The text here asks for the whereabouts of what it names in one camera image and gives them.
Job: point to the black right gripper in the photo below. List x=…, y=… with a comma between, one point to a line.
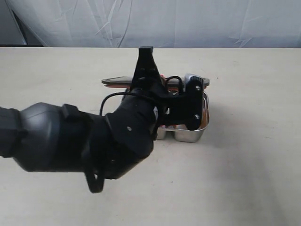
x=142, y=100

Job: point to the dark transparent lunch box lid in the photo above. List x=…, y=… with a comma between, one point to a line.
x=126, y=82

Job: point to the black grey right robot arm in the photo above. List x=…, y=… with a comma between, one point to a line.
x=49, y=138

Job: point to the steel two-compartment lunch box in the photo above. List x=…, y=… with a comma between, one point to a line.
x=181, y=133

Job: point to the white backdrop cloth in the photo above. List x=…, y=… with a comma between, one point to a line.
x=160, y=23

